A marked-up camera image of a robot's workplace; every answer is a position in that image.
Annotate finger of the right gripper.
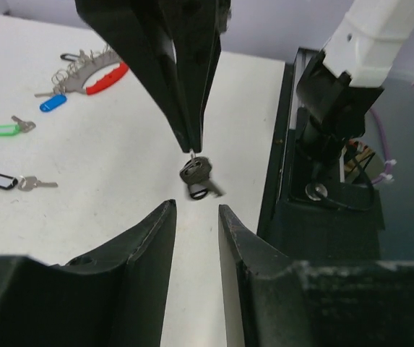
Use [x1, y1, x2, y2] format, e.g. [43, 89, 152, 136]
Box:
[75, 1, 192, 152]
[163, 1, 231, 151]

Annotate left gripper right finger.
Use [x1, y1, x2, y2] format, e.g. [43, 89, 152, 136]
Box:
[218, 205, 414, 346]

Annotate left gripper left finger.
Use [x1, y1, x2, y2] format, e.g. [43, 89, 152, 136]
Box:
[0, 200, 176, 346]

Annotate keys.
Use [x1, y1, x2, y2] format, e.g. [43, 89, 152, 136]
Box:
[179, 150, 225, 201]

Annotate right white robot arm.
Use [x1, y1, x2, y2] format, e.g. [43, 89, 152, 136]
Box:
[75, 1, 414, 260]

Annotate blue tag key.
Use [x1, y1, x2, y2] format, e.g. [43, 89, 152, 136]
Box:
[34, 92, 67, 113]

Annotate green tag key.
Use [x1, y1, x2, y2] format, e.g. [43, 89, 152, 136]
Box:
[0, 116, 36, 137]

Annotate black tag key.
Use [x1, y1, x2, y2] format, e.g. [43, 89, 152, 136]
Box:
[0, 173, 59, 192]

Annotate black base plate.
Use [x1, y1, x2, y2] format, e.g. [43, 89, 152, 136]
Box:
[256, 48, 385, 260]

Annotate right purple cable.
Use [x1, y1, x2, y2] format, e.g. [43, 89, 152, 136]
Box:
[368, 108, 397, 185]

